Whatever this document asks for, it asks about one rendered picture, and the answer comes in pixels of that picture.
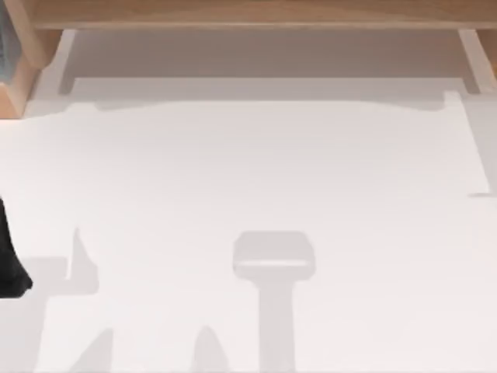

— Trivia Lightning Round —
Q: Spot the pale wooden shelf unit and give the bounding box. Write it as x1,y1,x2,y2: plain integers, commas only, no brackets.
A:
23,0,497,96

